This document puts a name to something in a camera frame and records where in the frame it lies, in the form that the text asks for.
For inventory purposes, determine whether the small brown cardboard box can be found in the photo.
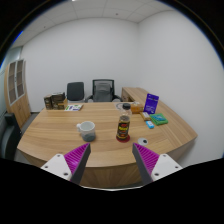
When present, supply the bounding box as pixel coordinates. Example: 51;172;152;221
43;95;53;110

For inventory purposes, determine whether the tan cardboard box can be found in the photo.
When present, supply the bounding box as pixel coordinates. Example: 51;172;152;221
57;99;69;111

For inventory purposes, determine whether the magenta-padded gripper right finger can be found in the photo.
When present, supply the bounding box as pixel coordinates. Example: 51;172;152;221
132;142;184;185

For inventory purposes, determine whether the wooden shelf cabinet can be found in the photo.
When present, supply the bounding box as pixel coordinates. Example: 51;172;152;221
3;59;32;129

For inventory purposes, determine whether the purple upright card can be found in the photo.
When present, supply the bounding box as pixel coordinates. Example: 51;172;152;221
143;93;160;115

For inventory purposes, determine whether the white and grey mug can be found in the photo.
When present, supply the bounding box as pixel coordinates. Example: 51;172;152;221
76;120;97;143

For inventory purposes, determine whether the small tan packet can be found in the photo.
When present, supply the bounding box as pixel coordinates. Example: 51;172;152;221
139;111;153;122

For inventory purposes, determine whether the clear black-capped drink bottle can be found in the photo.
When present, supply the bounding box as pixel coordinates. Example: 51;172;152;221
115;102;133;141

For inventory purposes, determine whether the small white round disc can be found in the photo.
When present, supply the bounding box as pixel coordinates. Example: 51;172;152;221
137;137;149;146

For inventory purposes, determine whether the small blue box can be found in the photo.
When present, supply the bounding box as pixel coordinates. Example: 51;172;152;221
145;120;156;130

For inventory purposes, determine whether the dark brown cardboard box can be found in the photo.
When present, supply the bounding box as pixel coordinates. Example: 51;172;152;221
51;92;66;103

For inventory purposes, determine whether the flat green box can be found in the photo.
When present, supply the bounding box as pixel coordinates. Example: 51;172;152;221
149;112;169;126

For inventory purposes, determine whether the wooden side desk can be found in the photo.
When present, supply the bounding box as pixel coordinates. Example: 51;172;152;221
121;87;149;105

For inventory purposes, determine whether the black leather sofa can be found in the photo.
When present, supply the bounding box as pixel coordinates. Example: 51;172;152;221
0;112;23;161

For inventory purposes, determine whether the black grey-backed office chair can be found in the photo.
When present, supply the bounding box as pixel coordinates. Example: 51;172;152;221
85;78;123;103

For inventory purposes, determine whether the white and green leaflet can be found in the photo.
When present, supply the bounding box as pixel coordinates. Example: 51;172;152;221
64;103;84;112

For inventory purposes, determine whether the flat round red coaster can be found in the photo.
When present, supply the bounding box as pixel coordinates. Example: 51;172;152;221
115;133;131;144

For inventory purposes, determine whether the orange-brown wooden box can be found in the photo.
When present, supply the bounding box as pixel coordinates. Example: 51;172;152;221
130;102;145;114

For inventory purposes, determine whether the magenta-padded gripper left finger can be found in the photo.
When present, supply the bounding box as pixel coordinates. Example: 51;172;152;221
40;142;92;185

